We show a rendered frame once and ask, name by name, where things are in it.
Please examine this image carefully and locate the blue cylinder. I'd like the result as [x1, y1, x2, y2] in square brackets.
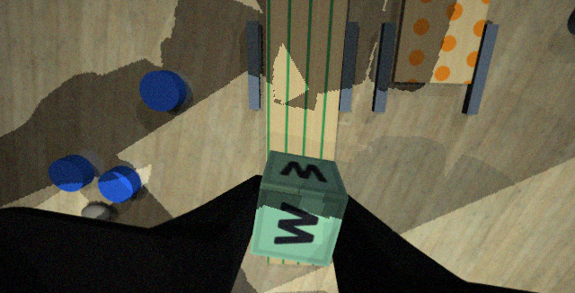
[49, 155, 95, 191]
[98, 165, 142, 203]
[139, 70, 186, 111]

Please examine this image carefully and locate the green cube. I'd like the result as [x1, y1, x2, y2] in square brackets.
[250, 150, 349, 266]

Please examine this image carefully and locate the tan strip with orange polka dots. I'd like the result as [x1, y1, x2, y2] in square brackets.
[392, 0, 491, 84]

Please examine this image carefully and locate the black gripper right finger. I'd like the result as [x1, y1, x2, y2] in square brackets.
[332, 194, 538, 293]

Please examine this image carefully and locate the grey cylinder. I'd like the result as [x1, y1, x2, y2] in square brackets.
[568, 10, 575, 35]

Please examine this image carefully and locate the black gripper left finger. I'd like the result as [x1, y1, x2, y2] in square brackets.
[0, 174, 262, 293]

